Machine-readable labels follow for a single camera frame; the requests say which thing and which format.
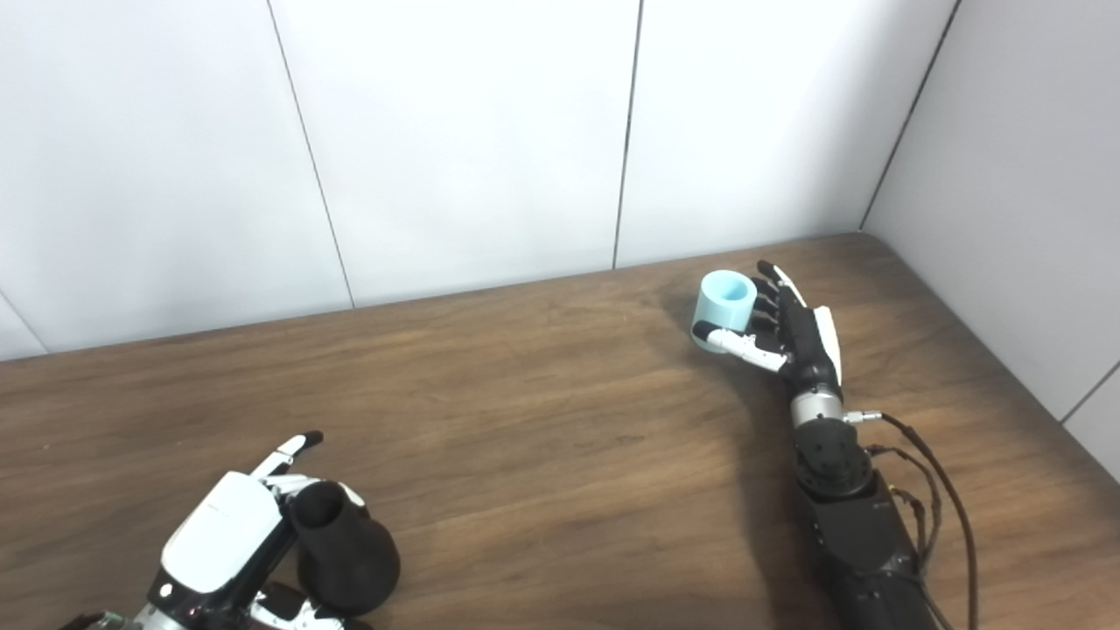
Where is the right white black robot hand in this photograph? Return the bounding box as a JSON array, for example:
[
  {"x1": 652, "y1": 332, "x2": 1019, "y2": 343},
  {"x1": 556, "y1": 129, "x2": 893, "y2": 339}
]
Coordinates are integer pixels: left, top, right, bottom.
[{"x1": 691, "y1": 260, "x2": 845, "y2": 403}]

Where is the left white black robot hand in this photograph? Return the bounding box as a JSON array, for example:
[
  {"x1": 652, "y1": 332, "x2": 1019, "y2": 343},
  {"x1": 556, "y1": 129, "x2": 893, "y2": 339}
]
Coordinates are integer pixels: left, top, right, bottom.
[{"x1": 144, "y1": 430, "x2": 373, "y2": 630}]

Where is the light blue cylinder cup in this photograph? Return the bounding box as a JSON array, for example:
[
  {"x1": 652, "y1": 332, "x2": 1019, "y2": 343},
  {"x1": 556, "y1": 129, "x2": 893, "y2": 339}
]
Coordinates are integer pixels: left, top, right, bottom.
[{"x1": 692, "y1": 269, "x2": 758, "y2": 354}]

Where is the black flared nozzle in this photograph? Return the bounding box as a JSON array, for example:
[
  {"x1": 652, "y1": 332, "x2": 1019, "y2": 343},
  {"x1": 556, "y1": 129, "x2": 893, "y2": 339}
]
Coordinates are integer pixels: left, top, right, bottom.
[{"x1": 291, "y1": 480, "x2": 402, "y2": 616}]

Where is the thin right arm wire bundle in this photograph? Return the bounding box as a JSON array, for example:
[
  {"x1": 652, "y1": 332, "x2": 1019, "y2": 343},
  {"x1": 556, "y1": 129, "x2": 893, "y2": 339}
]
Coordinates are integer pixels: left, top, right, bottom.
[{"x1": 866, "y1": 444, "x2": 944, "y2": 574}]

